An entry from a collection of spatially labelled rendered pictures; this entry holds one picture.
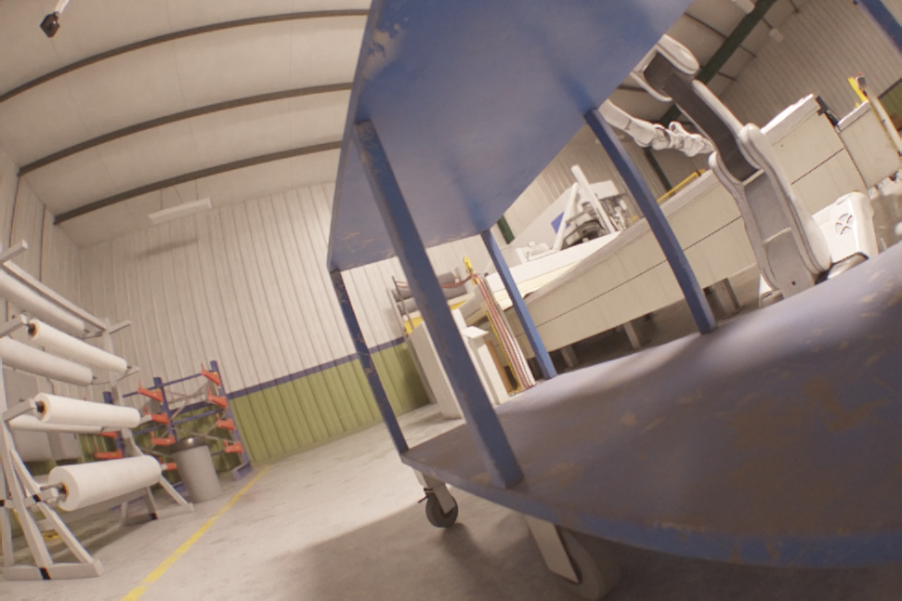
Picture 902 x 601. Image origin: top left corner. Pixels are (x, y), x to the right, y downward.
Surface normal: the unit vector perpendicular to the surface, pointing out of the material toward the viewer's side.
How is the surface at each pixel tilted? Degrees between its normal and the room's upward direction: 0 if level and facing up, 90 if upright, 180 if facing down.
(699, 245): 90
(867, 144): 90
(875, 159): 90
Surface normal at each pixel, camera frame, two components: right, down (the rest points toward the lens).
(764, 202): -0.97, 0.07
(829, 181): -0.86, 0.26
